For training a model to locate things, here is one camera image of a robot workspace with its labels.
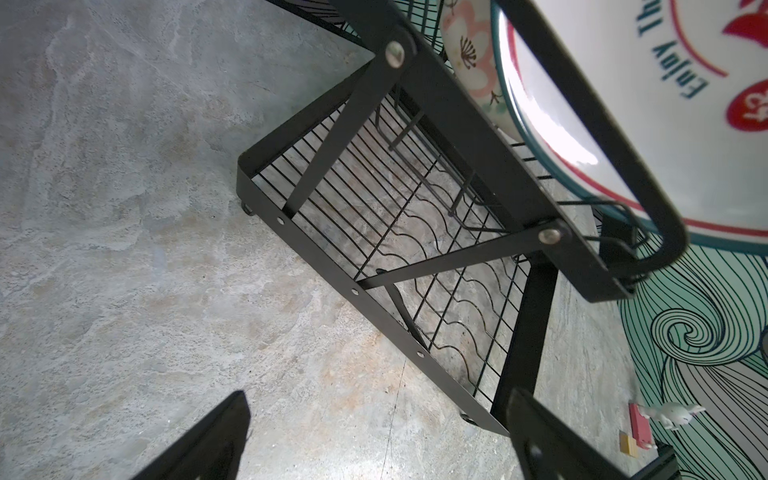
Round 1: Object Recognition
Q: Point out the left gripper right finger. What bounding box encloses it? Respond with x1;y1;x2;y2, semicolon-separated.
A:
507;389;627;480

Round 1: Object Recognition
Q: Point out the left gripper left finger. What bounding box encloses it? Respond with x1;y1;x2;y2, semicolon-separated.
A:
134;390;251;480

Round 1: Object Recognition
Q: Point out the white rabbit pink stand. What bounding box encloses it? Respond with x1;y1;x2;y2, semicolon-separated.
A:
628;402;706;450

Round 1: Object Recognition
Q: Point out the red patterned white plate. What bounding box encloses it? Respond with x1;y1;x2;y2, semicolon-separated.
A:
491;1;767;255

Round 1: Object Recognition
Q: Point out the cream cartoon plate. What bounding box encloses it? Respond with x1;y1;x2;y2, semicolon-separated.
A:
440;0;522;141

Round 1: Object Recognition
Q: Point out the black wire dish rack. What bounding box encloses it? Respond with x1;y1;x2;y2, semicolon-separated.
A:
236;0;690;438

